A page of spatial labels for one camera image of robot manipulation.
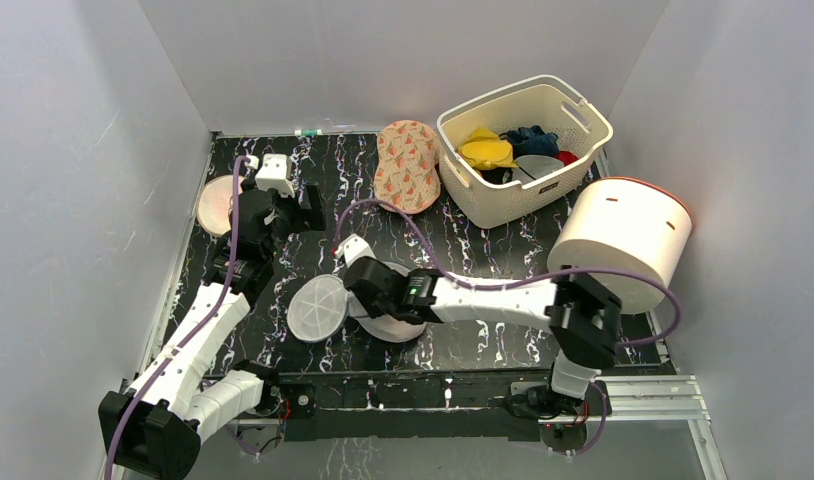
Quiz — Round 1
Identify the yellow bra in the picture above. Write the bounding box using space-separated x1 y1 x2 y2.
457 127 516 171

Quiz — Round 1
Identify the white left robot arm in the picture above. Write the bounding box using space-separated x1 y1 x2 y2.
98 181 326 479

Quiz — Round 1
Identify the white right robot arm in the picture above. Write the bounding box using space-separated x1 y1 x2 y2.
343 256 621 414

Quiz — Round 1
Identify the floral padded laundry bag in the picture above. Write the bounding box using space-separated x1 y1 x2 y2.
373 120 442 215

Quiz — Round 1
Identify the cream perforated laundry basket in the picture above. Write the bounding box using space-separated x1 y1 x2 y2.
436 75 614 229

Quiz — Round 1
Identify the green white marker pen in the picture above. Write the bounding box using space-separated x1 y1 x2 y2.
294 129 324 137

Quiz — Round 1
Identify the clothes pile in basket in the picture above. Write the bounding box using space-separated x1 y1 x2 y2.
475 125 578 185

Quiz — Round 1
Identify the white cylindrical drum container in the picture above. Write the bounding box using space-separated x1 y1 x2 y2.
547 177 693 286

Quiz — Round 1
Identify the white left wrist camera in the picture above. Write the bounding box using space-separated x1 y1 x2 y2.
254 153 295 198

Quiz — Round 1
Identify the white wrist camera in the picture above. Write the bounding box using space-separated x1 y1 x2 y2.
335 234 375 267
254 153 295 198

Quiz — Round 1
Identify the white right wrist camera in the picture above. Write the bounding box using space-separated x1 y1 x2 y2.
335 234 375 267

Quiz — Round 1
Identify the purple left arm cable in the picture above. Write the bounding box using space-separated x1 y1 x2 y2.
103 155 259 480

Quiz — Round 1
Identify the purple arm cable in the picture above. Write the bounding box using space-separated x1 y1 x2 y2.
103 155 259 480
332 200 682 350

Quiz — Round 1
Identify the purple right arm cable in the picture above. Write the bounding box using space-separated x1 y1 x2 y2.
332 200 682 350

